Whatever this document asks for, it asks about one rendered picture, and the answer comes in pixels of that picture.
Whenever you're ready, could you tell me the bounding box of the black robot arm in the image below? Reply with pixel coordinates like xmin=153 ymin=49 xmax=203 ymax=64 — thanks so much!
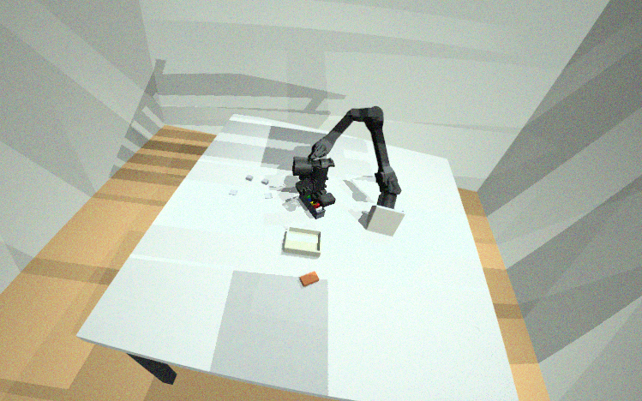
xmin=292 ymin=106 xmax=402 ymax=210

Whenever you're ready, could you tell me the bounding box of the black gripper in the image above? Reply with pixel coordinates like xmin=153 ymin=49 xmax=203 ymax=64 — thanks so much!
xmin=298 ymin=173 xmax=336 ymax=207

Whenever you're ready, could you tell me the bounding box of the orange rectangular block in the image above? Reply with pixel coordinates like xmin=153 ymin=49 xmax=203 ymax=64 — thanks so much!
xmin=299 ymin=271 xmax=319 ymax=287

